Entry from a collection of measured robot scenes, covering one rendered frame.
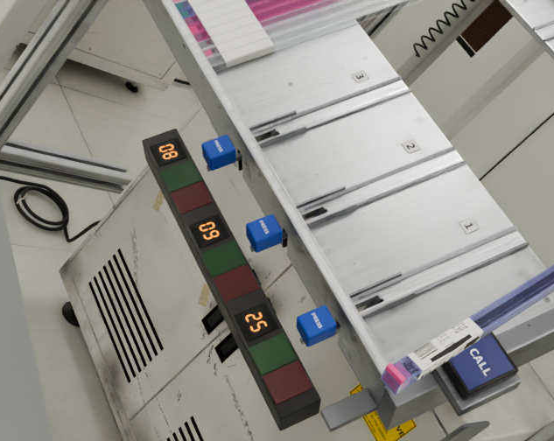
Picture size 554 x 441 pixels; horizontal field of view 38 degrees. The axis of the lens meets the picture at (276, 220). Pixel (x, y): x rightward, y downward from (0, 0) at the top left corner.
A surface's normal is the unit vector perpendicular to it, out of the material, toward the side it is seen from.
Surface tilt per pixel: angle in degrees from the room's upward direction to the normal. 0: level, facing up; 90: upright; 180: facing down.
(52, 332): 0
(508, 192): 90
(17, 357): 0
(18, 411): 0
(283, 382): 45
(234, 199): 90
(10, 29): 90
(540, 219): 90
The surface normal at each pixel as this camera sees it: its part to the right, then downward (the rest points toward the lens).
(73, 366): 0.64, -0.65
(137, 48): 0.43, 0.76
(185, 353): -0.64, -0.13
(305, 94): 0.00, -0.55
